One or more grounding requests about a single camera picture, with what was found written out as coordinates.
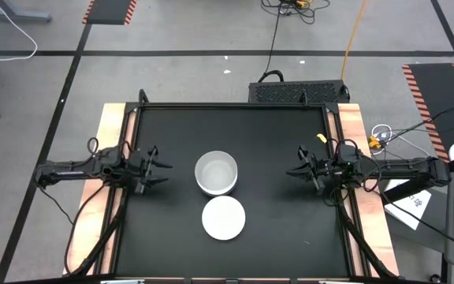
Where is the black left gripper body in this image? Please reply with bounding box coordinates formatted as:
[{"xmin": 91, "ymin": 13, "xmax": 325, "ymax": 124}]
[{"xmin": 126, "ymin": 144, "xmax": 159, "ymax": 196}]

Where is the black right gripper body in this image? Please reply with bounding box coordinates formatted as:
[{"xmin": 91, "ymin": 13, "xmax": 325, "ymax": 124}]
[{"xmin": 297, "ymin": 144, "xmax": 342, "ymax": 196}]

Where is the light grey bowl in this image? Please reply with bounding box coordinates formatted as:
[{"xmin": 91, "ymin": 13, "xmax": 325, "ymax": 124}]
[{"xmin": 194, "ymin": 150, "xmax": 239, "ymax": 195}]

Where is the white plate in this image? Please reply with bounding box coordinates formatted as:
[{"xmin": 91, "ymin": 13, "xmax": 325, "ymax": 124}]
[{"xmin": 201, "ymin": 195, "xmax": 247, "ymax": 241}]

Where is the wooden table side board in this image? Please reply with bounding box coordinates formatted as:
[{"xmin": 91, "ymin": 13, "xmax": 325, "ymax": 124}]
[
  {"xmin": 63, "ymin": 103, "xmax": 137, "ymax": 276},
  {"xmin": 327, "ymin": 103, "xmax": 400, "ymax": 277}
]

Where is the black computer case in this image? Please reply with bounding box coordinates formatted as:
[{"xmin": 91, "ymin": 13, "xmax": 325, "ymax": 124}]
[{"xmin": 248, "ymin": 80, "xmax": 351, "ymax": 106}]

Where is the black diagonal bar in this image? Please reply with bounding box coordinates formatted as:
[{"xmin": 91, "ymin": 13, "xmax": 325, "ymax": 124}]
[{"xmin": 382, "ymin": 155, "xmax": 454, "ymax": 204}]

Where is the white paper sheet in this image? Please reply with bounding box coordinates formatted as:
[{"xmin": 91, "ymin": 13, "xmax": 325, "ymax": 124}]
[{"xmin": 384, "ymin": 179, "xmax": 433, "ymax": 231}]

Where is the large hazard-striped black mat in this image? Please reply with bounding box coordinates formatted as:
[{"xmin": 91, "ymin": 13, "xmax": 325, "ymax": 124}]
[{"xmin": 402, "ymin": 62, "xmax": 454, "ymax": 166}]

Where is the small hazard-striped black mat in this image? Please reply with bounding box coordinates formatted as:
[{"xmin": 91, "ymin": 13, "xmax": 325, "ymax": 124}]
[{"xmin": 82, "ymin": 0, "xmax": 138, "ymax": 26}]

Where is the grey desk foot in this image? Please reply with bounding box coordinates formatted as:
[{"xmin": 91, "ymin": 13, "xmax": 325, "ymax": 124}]
[{"xmin": 0, "ymin": 0, "xmax": 53, "ymax": 24}]

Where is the black corrugated cable conduit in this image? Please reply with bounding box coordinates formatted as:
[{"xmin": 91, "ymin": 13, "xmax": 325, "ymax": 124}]
[
  {"xmin": 335, "ymin": 195, "xmax": 396, "ymax": 279},
  {"xmin": 69, "ymin": 185, "xmax": 129, "ymax": 277}
]

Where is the black table frame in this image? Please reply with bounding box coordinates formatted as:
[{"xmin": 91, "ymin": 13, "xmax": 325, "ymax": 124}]
[{"xmin": 63, "ymin": 88, "xmax": 401, "ymax": 284}]

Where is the thin black desk cable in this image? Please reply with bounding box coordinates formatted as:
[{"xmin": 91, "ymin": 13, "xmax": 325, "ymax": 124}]
[{"xmin": 380, "ymin": 102, "xmax": 454, "ymax": 143}]

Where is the black power cable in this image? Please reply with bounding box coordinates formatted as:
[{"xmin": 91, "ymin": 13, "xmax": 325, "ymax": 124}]
[{"xmin": 257, "ymin": 6, "xmax": 285, "ymax": 84}]

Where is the yellow cable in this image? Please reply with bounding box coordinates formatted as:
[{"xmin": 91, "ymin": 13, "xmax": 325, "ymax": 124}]
[{"xmin": 340, "ymin": 0, "xmax": 369, "ymax": 82}]

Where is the white floor cable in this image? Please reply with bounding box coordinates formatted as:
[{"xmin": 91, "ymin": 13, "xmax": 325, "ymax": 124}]
[{"xmin": 0, "ymin": 0, "xmax": 39, "ymax": 62}]

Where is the tangled black cable bundle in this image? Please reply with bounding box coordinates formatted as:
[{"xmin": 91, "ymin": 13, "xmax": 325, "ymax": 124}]
[{"xmin": 261, "ymin": 0, "xmax": 331, "ymax": 25}]

